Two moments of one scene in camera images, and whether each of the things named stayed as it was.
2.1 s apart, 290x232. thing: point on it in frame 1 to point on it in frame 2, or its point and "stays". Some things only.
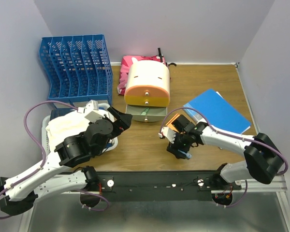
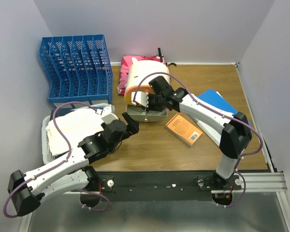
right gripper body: (181, 142) to (155, 103)
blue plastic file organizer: (79, 67) stays
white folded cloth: (64, 125) stays
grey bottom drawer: (156, 113) stays
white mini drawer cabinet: (147, 94) stays
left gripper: (123, 122) to (132, 127)
